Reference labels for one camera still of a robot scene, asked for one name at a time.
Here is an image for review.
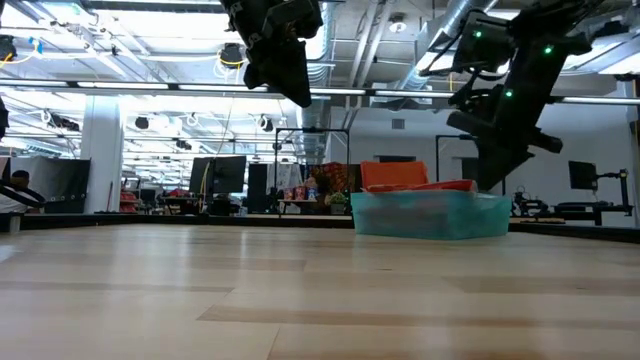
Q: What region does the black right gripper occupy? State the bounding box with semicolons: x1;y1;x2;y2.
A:
446;39;569;192

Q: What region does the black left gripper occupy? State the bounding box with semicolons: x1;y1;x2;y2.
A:
219;0;325;109

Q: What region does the red popcorn bag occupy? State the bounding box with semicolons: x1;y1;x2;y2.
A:
363;178;479;194

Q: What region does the black overhead light bar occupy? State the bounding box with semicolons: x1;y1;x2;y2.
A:
0;77;640;106

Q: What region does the teal plastic basket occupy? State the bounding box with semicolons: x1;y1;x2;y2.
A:
349;189;514;241

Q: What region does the small black monitor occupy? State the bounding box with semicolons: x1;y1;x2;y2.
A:
568;159;599;191

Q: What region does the orange board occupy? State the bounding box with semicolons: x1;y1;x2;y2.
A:
359;160;431;191

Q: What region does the black low bench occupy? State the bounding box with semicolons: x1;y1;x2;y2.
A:
552;201;635;227

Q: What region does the black computer monitor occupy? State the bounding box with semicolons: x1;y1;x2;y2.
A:
188;155;249;197

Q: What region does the black tall cabinet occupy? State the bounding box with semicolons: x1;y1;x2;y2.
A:
247;163;270;214

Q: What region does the dark red patterned panel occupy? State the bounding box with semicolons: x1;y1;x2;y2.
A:
309;162;362;201

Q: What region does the colourful snack box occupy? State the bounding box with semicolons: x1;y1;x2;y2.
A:
283;185;319;202

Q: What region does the white ceiling sensor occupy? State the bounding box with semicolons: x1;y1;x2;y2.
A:
388;12;409;35

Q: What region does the small potted plant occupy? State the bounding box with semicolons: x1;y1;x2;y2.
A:
329;192;349;216

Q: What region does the white pillar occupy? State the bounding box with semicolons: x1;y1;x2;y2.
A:
80;94;125;215

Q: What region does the dark partition screen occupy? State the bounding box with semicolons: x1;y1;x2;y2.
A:
9;157;92;215

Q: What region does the person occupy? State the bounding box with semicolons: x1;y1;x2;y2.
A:
0;169;47;215

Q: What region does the black ceiling dome camera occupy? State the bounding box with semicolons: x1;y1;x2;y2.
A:
218;42;246;71

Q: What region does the black metal frame stand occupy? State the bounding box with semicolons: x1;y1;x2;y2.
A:
435;133;481;191
273;127;351;211

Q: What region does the silver ribbed ventilation duct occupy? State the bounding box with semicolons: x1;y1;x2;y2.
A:
297;0;334;166

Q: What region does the black right camera cable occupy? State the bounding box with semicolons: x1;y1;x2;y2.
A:
419;27;464;77

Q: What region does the silver smooth ventilation duct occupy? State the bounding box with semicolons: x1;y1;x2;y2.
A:
399;0;501;94

